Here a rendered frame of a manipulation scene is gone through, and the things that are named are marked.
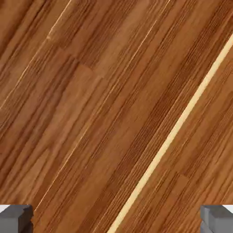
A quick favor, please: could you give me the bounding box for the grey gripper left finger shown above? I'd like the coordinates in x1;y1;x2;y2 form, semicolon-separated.
0;204;34;233

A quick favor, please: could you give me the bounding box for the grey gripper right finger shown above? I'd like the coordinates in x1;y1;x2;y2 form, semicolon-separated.
200;204;233;233

